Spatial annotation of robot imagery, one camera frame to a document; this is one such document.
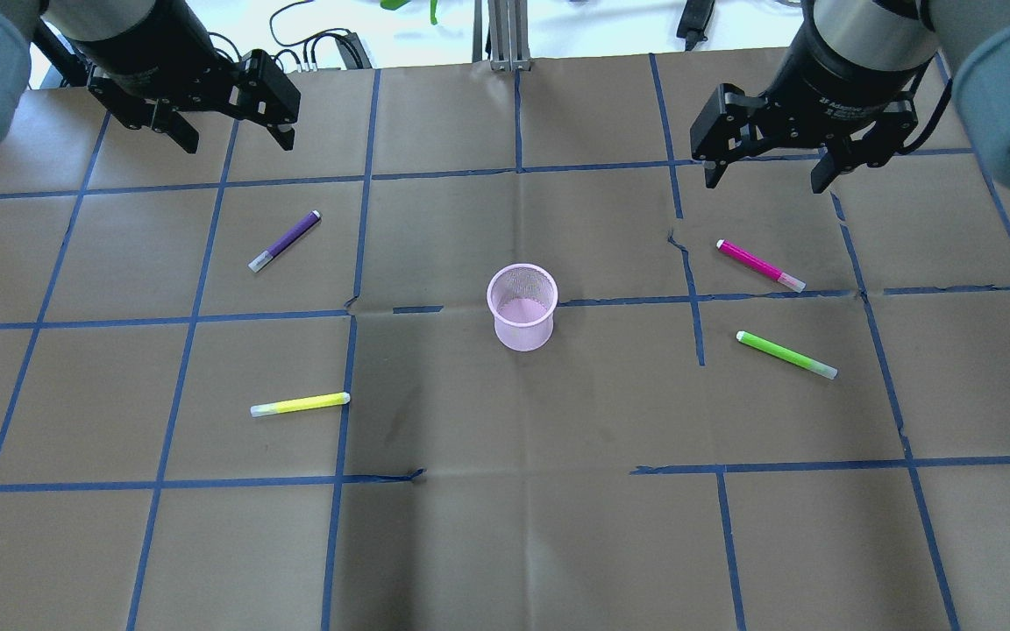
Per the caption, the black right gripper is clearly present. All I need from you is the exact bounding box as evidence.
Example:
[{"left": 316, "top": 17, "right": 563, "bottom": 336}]
[{"left": 690, "top": 23, "right": 921, "bottom": 195}]

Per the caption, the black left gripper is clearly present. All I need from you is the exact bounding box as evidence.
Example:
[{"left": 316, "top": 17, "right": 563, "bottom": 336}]
[{"left": 87, "top": 19, "right": 301, "bottom": 154}]

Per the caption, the pink pen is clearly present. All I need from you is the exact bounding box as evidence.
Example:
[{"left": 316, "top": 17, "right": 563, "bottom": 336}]
[{"left": 715, "top": 239, "right": 807, "bottom": 293}]

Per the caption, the purple pen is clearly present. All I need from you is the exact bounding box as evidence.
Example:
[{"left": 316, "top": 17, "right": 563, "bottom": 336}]
[{"left": 247, "top": 210, "right": 322, "bottom": 274}]

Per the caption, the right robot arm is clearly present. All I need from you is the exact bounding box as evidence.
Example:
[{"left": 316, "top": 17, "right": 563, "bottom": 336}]
[{"left": 689, "top": 1, "right": 1010, "bottom": 193}]

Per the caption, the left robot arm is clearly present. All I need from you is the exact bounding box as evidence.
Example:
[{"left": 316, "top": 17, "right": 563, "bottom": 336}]
[{"left": 0, "top": 1, "right": 301, "bottom": 154}]

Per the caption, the pink mesh cup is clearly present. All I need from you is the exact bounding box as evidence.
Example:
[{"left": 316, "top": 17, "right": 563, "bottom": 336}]
[{"left": 486, "top": 262, "right": 558, "bottom": 352}]

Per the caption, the green pen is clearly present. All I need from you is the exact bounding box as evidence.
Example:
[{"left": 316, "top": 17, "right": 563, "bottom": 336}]
[{"left": 735, "top": 330, "right": 839, "bottom": 380}]

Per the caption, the yellow pen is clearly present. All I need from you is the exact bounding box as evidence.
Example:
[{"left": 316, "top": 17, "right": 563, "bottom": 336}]
[{"left": 249, "top": 392, "right": 352, "bottom": 418}]

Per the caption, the aluminium frame post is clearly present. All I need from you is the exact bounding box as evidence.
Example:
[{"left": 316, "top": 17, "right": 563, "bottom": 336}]
[{"left": 472, "top": 1, "right": 530, "bottom": 72}]

